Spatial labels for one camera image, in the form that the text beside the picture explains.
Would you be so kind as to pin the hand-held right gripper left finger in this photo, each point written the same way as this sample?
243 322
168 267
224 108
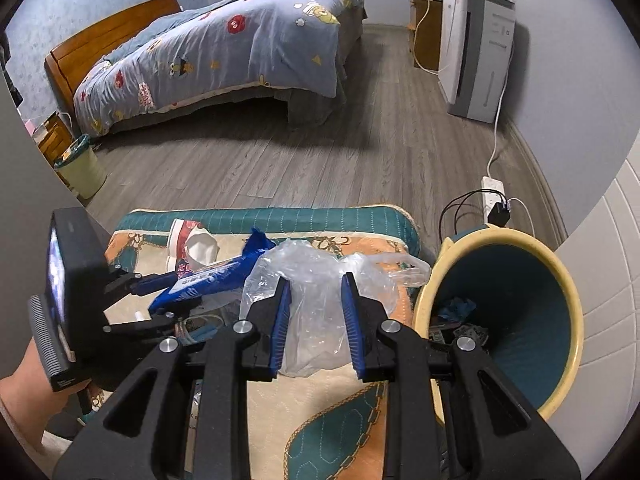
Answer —
281 330

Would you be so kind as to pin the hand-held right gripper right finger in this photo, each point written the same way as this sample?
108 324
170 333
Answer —
352 330

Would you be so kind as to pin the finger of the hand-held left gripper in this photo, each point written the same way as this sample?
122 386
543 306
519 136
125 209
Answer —
150 282
140 327

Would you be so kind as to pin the clear plastic bag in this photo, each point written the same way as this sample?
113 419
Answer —
315 310

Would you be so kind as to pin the red and white paper cup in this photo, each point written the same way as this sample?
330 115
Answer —
200 250

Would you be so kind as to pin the blue snack packet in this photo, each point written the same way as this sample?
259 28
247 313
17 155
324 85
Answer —
215 277

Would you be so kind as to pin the yellow and teal trash bin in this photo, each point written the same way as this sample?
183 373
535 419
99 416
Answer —
530 310

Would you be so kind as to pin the person's left forearm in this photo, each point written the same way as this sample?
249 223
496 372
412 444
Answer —
30 395

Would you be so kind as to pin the clear plastic wrapper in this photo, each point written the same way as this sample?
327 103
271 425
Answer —
222 305

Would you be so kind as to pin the teal and orange patterned cushion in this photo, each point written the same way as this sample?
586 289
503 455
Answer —
300 410

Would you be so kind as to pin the small green waste bin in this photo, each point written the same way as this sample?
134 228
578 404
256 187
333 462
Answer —
85 170

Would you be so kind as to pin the wooden nightstand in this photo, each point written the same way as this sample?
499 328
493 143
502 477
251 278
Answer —
55 140

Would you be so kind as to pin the black charger plug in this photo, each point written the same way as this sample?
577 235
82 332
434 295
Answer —
499 214

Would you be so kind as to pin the white power strip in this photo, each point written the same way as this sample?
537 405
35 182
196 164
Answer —
492 187

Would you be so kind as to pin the blue printed duvet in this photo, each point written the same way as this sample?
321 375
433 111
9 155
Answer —
225 55

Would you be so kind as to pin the wooden bed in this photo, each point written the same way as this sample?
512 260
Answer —
100 35

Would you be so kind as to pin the white wardrobe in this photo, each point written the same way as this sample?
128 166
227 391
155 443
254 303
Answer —
610 285

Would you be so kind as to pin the white air purifier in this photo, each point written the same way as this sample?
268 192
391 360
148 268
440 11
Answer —
480 60

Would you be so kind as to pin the wooden cabinet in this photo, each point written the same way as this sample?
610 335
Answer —
427 40

